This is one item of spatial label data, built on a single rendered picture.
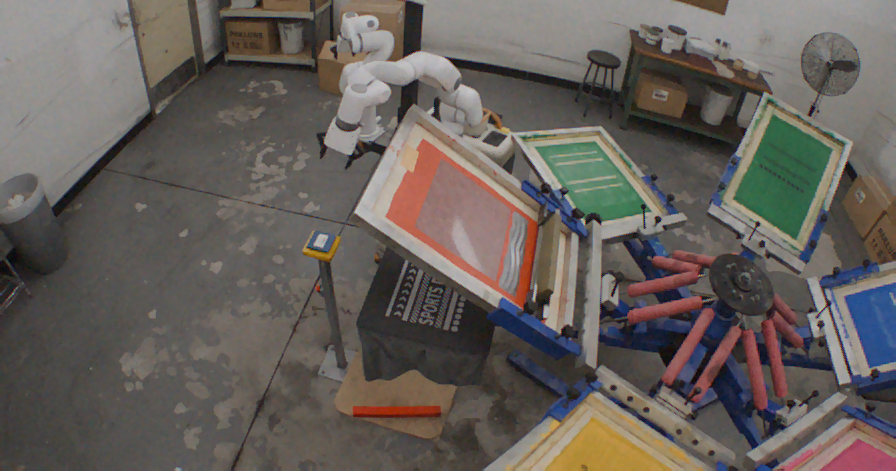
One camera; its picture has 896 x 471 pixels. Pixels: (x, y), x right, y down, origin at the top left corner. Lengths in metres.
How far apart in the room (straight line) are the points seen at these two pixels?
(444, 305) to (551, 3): 3.85
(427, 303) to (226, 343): 1.53
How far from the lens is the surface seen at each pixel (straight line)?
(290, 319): 3.16
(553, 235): 1.79
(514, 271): 1.70
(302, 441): 2.74
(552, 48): 5.46
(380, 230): 1.41
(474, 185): 1.82
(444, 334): 1.89
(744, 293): 1.92
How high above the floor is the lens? 2.49
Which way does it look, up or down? 42 degrees down
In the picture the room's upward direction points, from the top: 6 degrees clockwise
